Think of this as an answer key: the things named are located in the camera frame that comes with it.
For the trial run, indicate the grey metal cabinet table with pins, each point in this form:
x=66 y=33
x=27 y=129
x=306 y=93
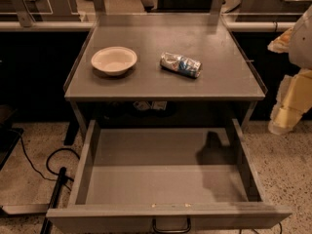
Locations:
x=161 y=71

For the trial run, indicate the black drawer handle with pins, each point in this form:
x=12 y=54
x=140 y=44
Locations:
x=167 y=227

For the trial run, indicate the dark equipment at left edge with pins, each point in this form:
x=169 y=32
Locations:
x=9 y=136

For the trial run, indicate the grey metal post left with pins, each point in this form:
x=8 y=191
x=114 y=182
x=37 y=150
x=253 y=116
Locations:
x=25 y=18

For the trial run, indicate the white paper bowl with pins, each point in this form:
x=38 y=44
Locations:
x=114 y=61

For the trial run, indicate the black floor power strip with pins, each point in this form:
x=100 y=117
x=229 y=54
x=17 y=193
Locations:
x=46 y=226

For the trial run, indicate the white horizontal rail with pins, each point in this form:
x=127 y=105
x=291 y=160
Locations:
x=10 y=26

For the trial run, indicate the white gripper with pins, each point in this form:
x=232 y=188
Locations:
x=301 y=46

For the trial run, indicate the open grey top drawer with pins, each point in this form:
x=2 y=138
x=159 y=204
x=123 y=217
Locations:
x=128 y=177

